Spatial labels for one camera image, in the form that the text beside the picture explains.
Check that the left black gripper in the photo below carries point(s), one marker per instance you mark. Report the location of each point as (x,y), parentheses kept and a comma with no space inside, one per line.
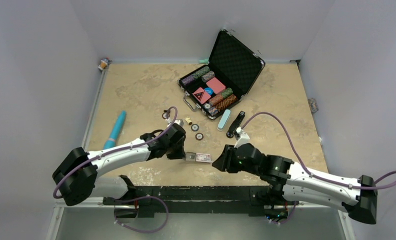
(180,154)

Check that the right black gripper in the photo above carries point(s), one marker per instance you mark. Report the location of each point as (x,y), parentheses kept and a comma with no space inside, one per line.
(224,163)

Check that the red white staple box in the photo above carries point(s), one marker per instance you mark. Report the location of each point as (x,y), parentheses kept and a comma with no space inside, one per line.
(198,157)

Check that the black stapler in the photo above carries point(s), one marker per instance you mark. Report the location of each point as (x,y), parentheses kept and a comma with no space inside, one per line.
(235,124)

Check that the light blue stapler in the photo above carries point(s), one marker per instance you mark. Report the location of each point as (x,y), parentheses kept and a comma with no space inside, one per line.
(224,119)

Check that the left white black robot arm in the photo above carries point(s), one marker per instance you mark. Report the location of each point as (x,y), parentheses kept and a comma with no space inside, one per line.
(77,176)

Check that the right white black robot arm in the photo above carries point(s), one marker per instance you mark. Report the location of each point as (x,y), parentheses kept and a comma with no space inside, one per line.
(356,197)

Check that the blue poker chip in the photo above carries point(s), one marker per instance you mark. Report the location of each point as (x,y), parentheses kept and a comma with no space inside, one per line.
(195,127)

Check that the cream chess piece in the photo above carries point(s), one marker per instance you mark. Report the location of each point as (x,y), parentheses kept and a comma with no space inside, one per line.
(188,121)

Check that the brown poker chip middle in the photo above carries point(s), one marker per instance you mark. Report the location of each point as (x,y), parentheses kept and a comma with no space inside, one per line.
(199,136)

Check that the brown poker chip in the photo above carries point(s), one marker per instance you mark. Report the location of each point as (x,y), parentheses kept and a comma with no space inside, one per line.
(199,136)
(165,115)

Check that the brown poker chip left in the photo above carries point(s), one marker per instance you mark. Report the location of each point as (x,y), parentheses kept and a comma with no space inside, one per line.
(165,115)

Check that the light blue marker tube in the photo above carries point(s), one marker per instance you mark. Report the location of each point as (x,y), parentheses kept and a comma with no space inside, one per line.
(113,137)

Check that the pink card deck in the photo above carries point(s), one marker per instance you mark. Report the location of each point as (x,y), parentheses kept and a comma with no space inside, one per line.
(216,85)

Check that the black poker chip case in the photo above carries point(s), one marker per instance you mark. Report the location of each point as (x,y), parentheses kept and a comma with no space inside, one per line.
(231,62)

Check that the small orange bottle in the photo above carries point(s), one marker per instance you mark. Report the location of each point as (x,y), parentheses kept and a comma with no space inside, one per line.
(104,63)

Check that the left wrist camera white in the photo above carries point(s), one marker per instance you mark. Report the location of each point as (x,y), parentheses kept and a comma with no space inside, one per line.
(179,122)

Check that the chip stack by wall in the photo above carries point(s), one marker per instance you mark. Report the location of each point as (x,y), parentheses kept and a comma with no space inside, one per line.
(313,105)

